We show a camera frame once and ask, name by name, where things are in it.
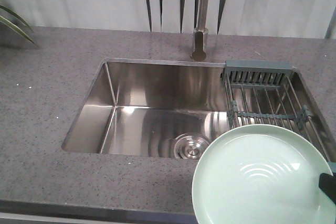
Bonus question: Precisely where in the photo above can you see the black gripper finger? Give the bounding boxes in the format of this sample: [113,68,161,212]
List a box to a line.
[318,173,336,204]

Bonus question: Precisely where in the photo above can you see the light green round plate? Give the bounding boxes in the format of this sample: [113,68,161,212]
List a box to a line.
[192,124,335,223]

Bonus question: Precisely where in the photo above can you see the round steel sink drain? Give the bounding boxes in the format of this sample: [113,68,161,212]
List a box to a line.
[172,133,211,160]

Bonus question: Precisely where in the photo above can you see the stainless steel sink basin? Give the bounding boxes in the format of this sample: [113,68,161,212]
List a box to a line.
[62,59,231,158]

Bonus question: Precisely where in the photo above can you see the white pleated curtain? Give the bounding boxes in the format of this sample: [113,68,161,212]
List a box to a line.
[1,0,335,39]

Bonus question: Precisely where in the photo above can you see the stainless steel faucet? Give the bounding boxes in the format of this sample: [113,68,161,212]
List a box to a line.
[191,0,209,62]

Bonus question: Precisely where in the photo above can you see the green plant leaves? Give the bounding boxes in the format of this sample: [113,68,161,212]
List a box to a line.
[1,0,37,46]

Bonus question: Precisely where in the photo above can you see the grey wire dish rack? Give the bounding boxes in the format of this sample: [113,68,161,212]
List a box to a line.
[221,60,335,172]

